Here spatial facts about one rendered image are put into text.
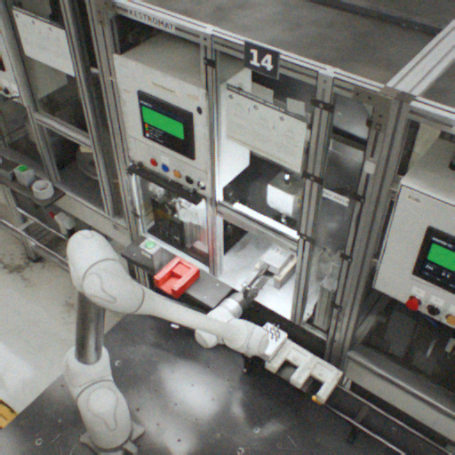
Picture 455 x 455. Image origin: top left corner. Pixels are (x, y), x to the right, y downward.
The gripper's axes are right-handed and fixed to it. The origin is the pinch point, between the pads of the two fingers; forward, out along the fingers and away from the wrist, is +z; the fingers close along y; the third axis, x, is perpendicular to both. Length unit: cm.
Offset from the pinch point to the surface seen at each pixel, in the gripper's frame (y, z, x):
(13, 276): -101, -23, 174
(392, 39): 100, 26, -24
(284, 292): -9.6, 4.2, -8.6
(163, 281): -7.5, -23.3, 35.8
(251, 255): -9.5, 13.4, 15.1
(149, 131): 58, -10, 47
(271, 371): -15.8, -27.3, -23.4
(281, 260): 2.3, 9.2, -2.7
